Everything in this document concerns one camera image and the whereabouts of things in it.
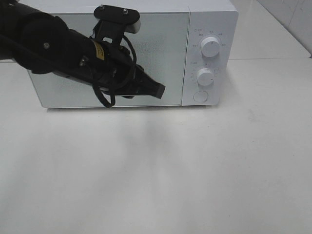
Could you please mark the round white door button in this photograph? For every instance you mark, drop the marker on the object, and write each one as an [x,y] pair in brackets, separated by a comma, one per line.
[201,96]

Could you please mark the white upper power knob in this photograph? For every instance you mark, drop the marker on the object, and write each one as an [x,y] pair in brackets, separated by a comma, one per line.
[210,46]

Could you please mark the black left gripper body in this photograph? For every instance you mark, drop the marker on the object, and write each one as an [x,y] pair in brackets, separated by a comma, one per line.
[113,67]

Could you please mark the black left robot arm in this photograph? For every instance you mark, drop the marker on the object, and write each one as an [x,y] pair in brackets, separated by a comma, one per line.
[43,43]

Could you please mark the white microwave oven body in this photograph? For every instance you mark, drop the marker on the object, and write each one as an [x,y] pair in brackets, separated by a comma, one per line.
[215,18]

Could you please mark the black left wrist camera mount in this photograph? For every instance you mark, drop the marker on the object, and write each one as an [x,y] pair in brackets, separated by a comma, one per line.
[114,21]

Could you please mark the white timer knob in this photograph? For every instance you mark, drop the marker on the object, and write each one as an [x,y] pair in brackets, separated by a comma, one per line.
[205,77]

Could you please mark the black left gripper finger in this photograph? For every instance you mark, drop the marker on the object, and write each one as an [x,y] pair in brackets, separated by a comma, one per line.
[144,85]

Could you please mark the white microwave door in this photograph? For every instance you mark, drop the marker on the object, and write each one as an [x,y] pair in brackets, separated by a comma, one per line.
[160,46]

